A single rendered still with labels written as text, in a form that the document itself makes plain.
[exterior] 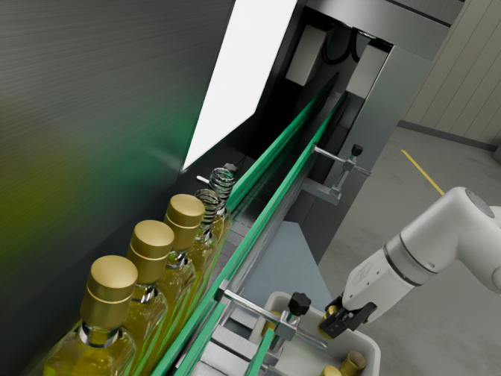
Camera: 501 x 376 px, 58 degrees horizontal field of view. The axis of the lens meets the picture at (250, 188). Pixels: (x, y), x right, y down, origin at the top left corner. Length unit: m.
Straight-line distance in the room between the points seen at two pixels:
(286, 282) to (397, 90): 0.63
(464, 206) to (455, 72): 4.85
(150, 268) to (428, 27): 1.08
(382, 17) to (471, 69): 4.26
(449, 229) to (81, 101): 0.46
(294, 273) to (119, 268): 0.78
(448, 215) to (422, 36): 0.77
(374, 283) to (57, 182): 0.43
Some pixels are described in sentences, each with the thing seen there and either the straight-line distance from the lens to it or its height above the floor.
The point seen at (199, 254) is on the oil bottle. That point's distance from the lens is 0.50.
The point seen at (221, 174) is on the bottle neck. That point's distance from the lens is 0.55.
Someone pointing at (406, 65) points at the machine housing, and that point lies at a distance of 1.34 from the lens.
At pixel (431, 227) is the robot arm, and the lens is 0.64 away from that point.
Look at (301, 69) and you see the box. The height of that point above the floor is 1.05.
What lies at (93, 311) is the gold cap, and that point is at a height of 1.13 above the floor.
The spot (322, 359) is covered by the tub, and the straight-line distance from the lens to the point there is 0.92.
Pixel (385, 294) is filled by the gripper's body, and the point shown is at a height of 1.04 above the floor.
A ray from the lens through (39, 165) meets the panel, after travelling 0.43.
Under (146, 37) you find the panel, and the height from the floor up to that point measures 1.26.
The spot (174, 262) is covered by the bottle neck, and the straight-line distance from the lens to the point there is 0.46.
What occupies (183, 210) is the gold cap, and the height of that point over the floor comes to 1.16.
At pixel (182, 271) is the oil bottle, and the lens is 0.47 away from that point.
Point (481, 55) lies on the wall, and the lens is 5.55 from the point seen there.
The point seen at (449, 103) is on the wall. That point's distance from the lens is 5.60.
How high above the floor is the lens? 1.40
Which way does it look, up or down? 30 degrees down
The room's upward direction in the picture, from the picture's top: 22 degrees clockwise
